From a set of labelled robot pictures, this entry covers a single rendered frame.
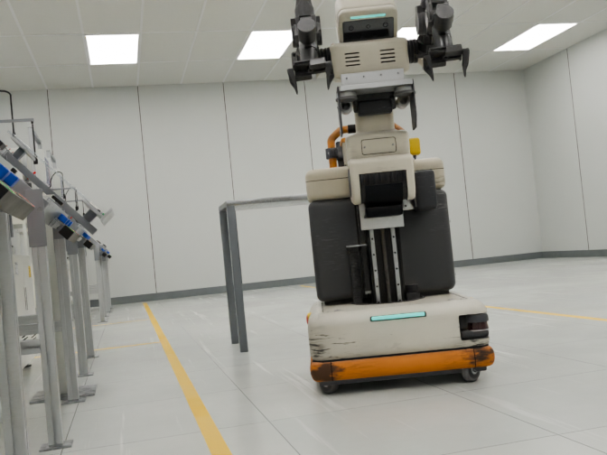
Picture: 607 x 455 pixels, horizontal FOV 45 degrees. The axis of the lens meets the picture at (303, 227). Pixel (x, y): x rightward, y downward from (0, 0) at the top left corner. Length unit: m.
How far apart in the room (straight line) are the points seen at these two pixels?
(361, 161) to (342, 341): 0.62
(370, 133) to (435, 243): 0.53
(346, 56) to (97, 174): 8.07
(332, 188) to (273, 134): 7.96
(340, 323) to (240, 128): 8.34
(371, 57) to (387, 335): 0.97
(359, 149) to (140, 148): 8.08
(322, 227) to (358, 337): 0.52
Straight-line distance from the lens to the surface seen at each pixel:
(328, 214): 2.84
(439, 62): 2.41
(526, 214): 12.10
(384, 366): 2.54
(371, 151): 2.61
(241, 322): 3.90
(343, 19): 2.64
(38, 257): 2.31
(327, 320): 2.53
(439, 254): 2.87
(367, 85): 2.53
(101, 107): 10.64
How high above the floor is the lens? 0.51
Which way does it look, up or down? 2 degrees up
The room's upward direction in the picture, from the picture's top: 6 degrees counter-clockwise
